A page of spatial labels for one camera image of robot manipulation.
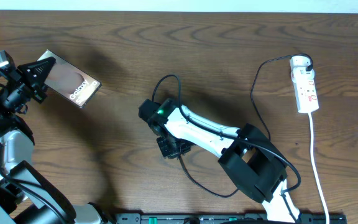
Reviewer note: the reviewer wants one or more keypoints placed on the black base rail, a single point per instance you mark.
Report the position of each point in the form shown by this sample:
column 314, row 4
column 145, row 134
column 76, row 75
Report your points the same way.
column 136, row 218

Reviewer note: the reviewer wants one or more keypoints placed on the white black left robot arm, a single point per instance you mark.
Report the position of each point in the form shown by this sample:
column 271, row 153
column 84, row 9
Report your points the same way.
column 26, row 196

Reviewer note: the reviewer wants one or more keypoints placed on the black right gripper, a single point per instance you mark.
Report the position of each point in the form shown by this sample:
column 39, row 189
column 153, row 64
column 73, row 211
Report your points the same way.
column 166, row 152

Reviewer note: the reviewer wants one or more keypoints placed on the white charger adapter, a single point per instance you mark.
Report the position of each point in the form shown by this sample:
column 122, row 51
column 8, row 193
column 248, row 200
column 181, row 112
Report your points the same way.
column 301, row 61

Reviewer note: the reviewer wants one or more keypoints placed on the white power strip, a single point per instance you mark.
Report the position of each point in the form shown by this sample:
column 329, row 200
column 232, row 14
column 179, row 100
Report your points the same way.
column 305, row 90

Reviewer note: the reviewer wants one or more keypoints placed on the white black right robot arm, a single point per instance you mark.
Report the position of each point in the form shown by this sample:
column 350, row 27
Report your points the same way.
column 254, row 165

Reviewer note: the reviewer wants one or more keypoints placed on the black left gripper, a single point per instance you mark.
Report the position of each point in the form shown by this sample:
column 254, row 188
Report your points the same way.
column 32, row 83

